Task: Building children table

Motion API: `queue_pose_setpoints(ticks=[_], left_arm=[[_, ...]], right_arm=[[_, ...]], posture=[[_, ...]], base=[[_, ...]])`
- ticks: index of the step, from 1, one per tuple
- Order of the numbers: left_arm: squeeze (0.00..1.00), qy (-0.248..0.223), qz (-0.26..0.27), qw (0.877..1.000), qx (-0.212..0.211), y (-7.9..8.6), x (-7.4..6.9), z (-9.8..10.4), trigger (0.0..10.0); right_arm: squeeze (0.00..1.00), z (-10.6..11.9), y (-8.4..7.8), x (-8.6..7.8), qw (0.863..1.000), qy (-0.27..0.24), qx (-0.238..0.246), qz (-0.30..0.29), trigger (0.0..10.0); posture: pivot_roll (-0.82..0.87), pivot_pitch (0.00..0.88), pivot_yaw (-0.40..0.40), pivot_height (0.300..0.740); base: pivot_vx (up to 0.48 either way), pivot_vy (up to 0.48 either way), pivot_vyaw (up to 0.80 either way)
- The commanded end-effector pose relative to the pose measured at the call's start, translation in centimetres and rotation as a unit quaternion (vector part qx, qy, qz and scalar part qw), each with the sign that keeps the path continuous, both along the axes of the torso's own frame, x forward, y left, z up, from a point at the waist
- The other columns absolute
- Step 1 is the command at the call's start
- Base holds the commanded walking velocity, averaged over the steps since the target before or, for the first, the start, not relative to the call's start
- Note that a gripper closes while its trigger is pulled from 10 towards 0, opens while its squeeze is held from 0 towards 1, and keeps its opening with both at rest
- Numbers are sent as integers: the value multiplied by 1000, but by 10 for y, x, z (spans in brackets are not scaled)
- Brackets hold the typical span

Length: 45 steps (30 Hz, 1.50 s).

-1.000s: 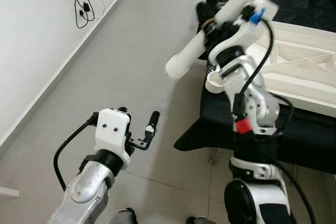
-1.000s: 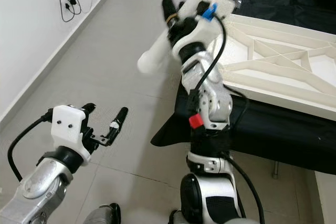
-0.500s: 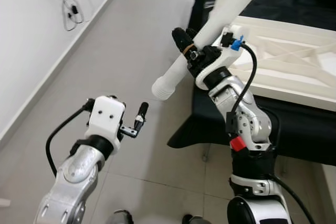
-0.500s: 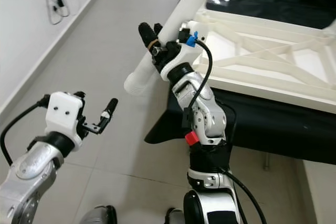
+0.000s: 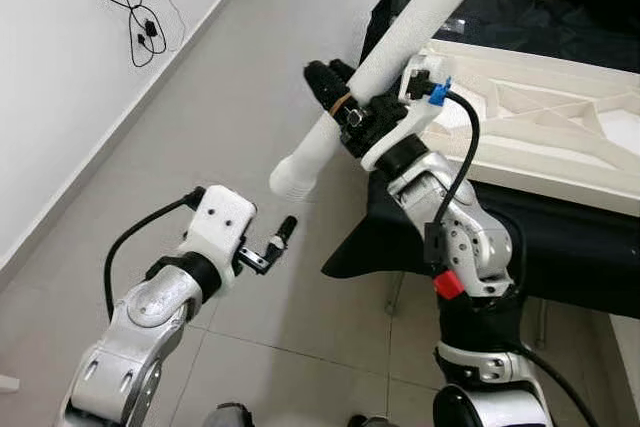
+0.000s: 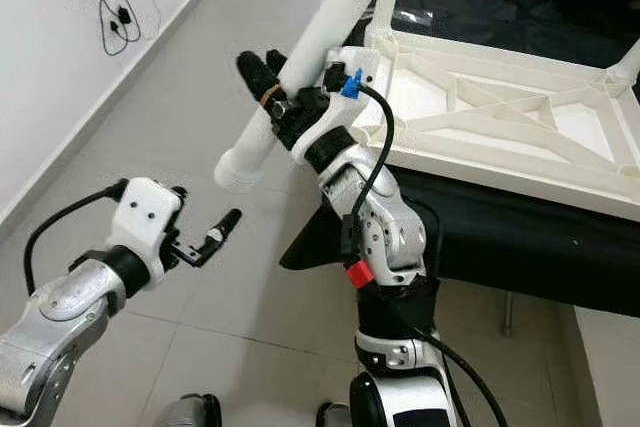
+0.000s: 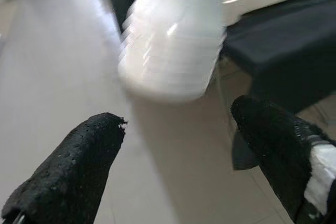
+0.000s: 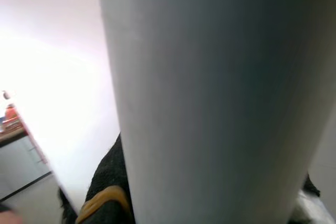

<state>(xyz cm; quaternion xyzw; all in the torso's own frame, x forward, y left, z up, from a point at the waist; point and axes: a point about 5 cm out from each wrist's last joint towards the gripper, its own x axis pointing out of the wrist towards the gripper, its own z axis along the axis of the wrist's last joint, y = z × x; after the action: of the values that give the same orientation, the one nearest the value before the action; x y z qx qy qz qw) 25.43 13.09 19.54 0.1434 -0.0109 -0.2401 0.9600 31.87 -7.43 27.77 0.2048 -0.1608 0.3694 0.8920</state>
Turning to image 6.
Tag white plastic children table top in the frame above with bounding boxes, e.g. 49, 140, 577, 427
359, 28, 640, 224

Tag clear tape strip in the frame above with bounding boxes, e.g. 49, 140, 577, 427
399, 8, 437, 27

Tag black left robot foot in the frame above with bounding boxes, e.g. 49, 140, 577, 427
149, 391, 222, 427

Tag black robot foot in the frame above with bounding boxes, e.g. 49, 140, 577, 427
314, 401, 352, 427
149, 391, 222, 427

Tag black right robot foot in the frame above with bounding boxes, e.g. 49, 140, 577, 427
314, 401, 352, 427

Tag black tablecloth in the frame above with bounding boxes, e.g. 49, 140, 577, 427
277, 0, 640, 319

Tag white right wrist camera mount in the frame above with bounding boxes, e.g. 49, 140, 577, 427
289, 56, 382, 164

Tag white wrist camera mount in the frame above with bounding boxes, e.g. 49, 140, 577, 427
289, 56, 382, 164
104, 178, 187, 281

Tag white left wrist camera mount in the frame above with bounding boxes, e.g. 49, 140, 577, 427
104, 178, 187, 281

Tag blue cable connector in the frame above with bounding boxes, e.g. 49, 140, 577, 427
339, 68, 365, 101

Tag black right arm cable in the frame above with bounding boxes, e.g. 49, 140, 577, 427
344, 84, 397, 235

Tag black wall cables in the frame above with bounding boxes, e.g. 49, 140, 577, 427
44, 0, 162, 59

